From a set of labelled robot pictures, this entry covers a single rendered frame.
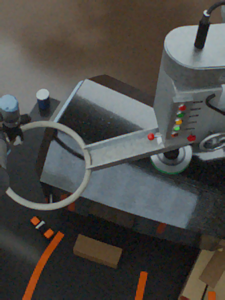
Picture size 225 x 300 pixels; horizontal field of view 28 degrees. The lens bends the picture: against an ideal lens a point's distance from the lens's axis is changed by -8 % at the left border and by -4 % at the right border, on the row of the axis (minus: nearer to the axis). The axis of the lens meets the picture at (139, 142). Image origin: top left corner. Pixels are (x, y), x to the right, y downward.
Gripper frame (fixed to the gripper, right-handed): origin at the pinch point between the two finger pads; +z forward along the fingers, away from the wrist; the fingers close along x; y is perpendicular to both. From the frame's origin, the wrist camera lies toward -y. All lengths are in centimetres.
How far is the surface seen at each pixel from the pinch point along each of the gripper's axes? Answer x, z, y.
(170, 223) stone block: 81, 19, -40
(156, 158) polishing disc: 53, -3, -50
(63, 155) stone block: 16.7, 13.0, -17.8
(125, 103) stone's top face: 17, 1, -60
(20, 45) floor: -126, 91, -71
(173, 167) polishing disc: 61, -3, -53
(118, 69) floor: -51, 85, -121
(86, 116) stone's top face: 10.0, 2.3, -38.4
